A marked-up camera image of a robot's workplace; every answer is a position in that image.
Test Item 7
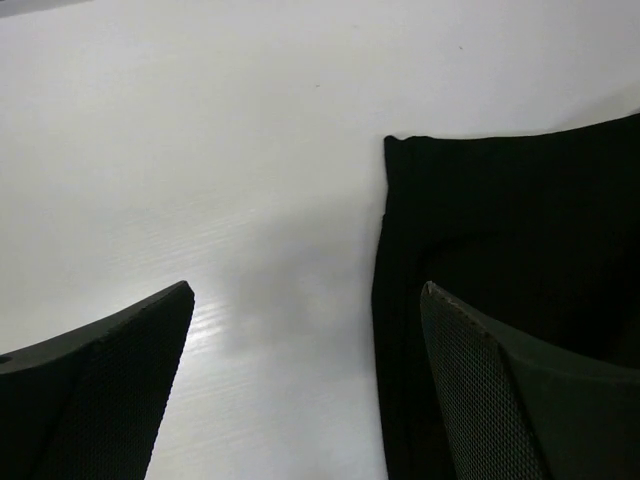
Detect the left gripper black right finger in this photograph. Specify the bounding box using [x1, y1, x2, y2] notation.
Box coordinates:
[421, 282, 639, 479]

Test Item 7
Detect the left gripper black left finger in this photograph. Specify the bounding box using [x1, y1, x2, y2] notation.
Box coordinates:
[1, 281, 195, 480]

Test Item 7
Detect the black skirt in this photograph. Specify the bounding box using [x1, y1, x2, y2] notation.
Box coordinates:
[372, 115, 639, 479]

